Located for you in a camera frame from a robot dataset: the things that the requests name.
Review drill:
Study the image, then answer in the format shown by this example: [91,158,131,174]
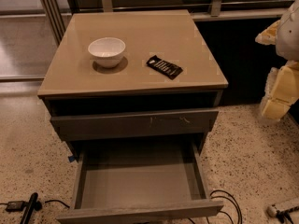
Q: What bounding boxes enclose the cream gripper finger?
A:
[255,21,279,46]
[260,61,299,120]

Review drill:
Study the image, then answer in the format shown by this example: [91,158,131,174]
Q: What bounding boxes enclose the black rxbar chocolate wrapper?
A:
[147,55,183,80]

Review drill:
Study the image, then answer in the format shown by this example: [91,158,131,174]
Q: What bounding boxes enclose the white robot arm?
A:
[255,0,299,120]

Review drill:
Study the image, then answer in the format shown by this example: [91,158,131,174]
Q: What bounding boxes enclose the grey drawer cabinet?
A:
[38,10,228,157]

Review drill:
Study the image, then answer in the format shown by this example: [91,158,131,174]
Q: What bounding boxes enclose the open grey middle drawer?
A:
[57,138,223,224]

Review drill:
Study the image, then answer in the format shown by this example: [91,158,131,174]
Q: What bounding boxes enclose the closed grey top drawer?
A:
[50,109,218,141]

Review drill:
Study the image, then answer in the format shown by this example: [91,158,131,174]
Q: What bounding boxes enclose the white power strip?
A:
[266,197,299,218]

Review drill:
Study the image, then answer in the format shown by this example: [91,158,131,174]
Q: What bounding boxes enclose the white ceramic bowl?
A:
[88,37,126,68]

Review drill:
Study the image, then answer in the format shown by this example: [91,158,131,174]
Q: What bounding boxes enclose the blue tape piece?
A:
[68,156,75,162]

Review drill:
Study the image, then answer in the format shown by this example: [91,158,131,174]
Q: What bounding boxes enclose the black power adapter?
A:
[6,201,26,212]

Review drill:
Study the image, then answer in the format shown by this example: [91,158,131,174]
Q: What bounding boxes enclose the black floor cables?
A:
[186,189,244,224]

